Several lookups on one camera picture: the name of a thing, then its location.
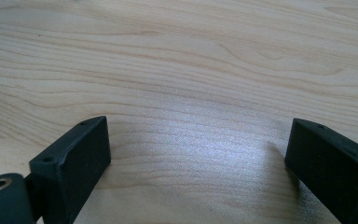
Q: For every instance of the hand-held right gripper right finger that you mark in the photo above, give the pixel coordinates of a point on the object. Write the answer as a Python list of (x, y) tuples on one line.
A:
[(332, 168)]

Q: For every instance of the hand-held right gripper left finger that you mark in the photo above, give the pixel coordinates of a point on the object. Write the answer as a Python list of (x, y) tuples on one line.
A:
[(74, 168)]

